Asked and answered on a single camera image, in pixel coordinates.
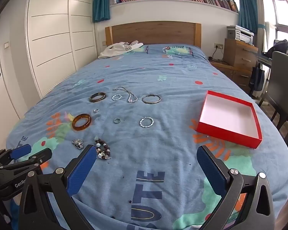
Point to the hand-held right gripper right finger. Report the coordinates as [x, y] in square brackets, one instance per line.
[211, 170]

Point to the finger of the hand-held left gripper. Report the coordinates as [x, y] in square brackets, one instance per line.
[38, 157]
[20, 150]

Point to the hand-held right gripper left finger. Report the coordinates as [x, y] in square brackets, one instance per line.
[81, 170]

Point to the silver wristwatch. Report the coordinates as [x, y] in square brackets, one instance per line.
[77, 143]

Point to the amber bangle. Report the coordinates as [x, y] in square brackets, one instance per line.
[74, 124]

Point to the red box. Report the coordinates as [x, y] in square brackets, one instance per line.
[230, 119]

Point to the white door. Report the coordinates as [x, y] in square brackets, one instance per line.
[4, 88]

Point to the dark brown bangle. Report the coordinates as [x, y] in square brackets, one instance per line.
[93, 98]

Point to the small twisted silver hoop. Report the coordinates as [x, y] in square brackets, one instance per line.
[113, 98]

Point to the thin metal bangle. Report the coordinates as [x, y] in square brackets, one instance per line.
[144, 100]

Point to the low wooden cabinet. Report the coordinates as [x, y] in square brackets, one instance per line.
[235, 75]

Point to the dark blue tote bag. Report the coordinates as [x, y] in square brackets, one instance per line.
[256, 79]

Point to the grey chair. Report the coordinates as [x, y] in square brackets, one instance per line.
[282, 81]

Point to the white wardrobe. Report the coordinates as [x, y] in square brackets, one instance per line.
[57, 40]

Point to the wooden drawer chest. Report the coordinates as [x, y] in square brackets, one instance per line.
[240, 55]

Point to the white garment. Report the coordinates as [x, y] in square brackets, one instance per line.
[110, 50]

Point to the white printer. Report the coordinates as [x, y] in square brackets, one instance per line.
[240, 34]

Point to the black backpack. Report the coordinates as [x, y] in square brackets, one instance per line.
[280, 48]

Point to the wooden headboard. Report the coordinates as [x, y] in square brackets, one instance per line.
[153, 32]

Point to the teal curtain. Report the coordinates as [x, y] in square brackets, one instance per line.
[100, 0]
[247, 9]

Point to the wall power socket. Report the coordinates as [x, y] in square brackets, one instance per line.
[218, 45]

